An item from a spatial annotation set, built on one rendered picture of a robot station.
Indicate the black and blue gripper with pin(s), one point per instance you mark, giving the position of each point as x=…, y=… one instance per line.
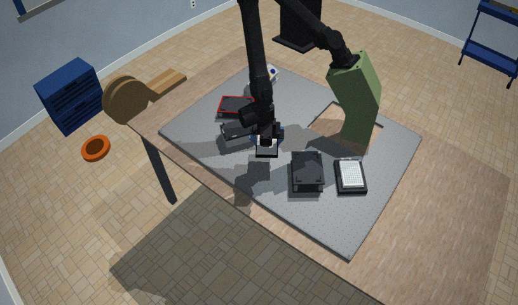
x=279, y=133

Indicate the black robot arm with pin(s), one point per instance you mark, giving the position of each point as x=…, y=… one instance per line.
x=260, y=85

